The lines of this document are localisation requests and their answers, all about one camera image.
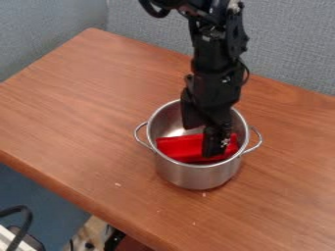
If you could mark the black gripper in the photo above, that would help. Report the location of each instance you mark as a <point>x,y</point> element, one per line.
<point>206,102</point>

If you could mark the red block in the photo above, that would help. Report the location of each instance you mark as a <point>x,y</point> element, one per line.
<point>185,148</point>

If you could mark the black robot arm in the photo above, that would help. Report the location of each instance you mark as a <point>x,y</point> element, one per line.
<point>218,71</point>

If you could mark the stainless steel pot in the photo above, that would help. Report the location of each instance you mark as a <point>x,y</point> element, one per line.
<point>195,175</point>

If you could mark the beige clutter under table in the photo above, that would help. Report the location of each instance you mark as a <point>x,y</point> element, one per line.
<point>97,236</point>

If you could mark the white box under table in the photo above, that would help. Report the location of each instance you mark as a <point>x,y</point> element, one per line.
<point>10,243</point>

